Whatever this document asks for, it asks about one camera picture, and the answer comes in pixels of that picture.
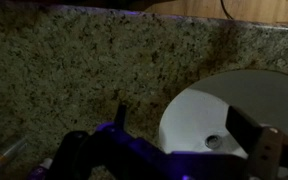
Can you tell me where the black power cable with plug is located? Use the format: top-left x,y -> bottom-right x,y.
219,0 -> 235,20

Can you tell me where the white oval sink basin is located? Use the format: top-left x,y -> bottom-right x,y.
158,69 -> 288,162

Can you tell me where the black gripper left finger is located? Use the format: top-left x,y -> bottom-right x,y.
113,103 -> 128,132

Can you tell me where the metal sink drain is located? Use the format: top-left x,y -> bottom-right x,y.
204,133 -> 224,150

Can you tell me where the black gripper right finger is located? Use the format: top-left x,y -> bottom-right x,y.
225,105 -> 264,160

